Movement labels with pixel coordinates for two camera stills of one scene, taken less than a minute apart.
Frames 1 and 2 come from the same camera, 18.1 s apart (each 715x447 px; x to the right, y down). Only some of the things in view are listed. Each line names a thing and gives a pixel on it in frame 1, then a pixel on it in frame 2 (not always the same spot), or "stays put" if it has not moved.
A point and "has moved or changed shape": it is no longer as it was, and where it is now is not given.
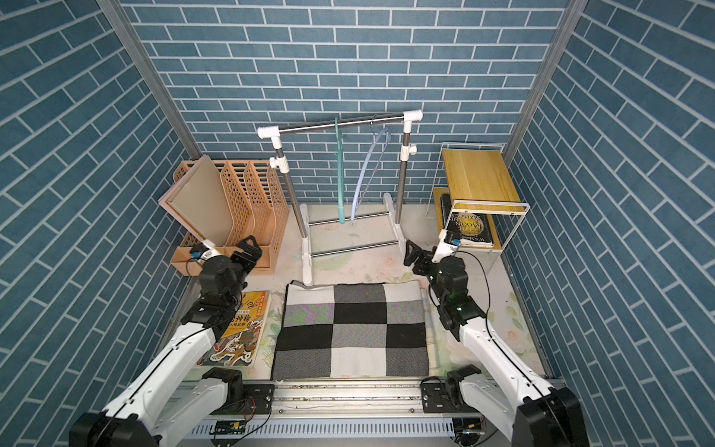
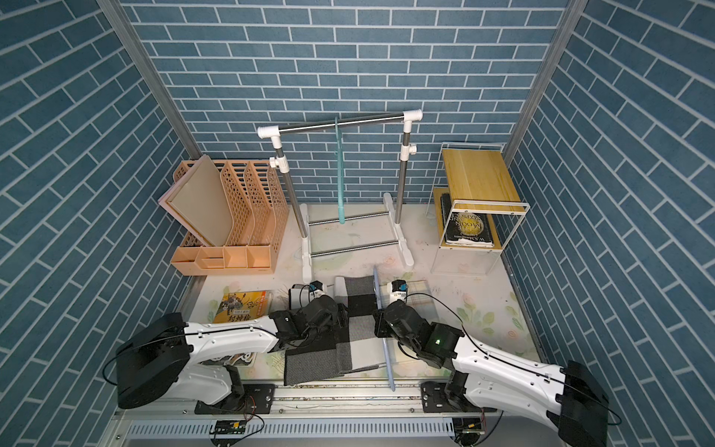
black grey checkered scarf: (351, 330) has moved or changed shape
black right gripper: (427, 259) → (382, 322)
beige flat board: (199, 198) stays put
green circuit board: (230, 426) stays put
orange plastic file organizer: (257, 208) stays put
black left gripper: (249, 262) → (340, 319)
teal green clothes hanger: (341, 170) stays put
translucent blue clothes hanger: (385, 130) → (392, 384)
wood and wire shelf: (478, 200) stays put
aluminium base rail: (344, 414) stays put
